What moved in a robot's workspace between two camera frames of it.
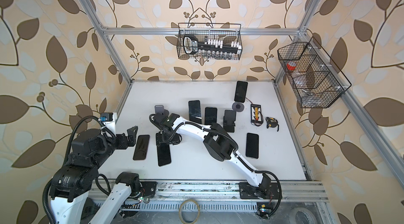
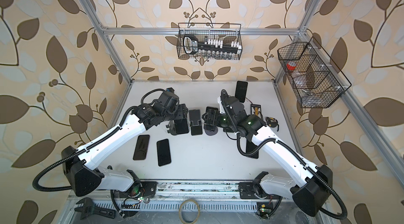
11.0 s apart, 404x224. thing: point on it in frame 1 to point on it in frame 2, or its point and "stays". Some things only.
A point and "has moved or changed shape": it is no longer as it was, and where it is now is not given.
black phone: x=141 y=147 stays
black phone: x=163 y=154 stays
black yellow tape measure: x=272 y=122 stays
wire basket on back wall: x=210 y=41 stays
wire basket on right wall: x=316 y=82 stays
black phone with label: x=194 y=112 has moved or changed shape
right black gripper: x=159 y=139 to x=211 y=112
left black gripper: x=124 y=143 to x=182 y=111
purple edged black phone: x=252 y=145 stays
